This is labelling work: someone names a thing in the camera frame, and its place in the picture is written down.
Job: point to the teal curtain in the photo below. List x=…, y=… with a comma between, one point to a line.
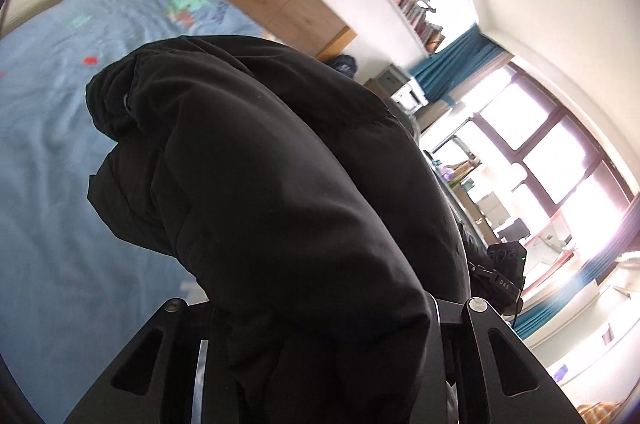
x=560, y=299
x=450, y=59

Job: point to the cluttered desk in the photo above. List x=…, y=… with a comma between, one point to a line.
x=475, y=199

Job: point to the grey metal box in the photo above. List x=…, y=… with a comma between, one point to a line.
x=392, y=77

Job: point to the white printer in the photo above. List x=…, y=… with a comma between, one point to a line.
x=411, y=98

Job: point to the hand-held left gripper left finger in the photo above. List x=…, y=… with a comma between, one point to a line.
x=165, y=354

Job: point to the blue printed bed sheet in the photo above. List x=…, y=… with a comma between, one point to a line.
x=50, y=129

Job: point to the dark blue cap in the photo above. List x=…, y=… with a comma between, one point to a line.
x=344, y=64

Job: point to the window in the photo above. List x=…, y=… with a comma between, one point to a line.
x=545, y=154

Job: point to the black puffer jacket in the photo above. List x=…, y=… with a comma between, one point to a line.
x=270, y=204

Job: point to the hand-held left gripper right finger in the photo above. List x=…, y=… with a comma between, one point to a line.
x=480, y=354

